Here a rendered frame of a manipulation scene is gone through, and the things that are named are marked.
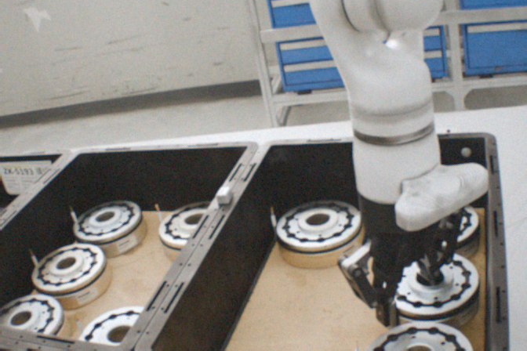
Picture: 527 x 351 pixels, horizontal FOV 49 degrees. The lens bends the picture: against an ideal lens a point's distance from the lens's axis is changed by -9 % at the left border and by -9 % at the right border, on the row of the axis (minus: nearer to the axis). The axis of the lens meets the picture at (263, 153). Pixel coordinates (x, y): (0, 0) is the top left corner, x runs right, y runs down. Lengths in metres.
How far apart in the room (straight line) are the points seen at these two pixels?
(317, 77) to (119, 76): 1.59
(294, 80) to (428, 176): 2.20
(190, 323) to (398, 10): 0.33
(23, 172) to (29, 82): 3.21
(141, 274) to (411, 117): 0.43
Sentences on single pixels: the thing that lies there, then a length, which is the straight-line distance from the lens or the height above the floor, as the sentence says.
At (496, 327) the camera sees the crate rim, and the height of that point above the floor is 0.93.
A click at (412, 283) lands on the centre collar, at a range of 0.62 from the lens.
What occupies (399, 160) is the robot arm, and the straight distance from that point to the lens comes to 0.49.
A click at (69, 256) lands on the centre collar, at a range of 0.81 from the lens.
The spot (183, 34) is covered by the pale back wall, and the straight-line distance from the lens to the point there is 3.66.
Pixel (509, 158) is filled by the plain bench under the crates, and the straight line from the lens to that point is 1.19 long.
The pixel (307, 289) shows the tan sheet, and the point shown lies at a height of 0.83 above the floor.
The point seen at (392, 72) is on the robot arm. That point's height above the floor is 1.10.
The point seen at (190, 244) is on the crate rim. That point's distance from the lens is 0.63.
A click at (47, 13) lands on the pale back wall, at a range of 3.98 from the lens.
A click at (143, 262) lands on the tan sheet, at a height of 0.83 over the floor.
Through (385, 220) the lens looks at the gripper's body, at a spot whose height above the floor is 0.98.
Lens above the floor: 1.26
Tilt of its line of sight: 25 degrees down
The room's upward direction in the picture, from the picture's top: 12 degrees counter-clockwise
